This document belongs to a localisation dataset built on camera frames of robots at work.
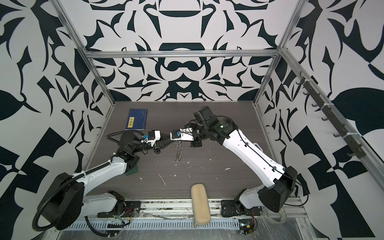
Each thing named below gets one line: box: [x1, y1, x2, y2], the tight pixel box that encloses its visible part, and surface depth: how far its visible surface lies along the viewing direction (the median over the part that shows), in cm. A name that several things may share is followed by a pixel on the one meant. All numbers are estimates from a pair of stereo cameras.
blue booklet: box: [125, 108, 148, 131], surface depth 110 cm
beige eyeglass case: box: [191, 183, 211, 228], surface depth 75 cm
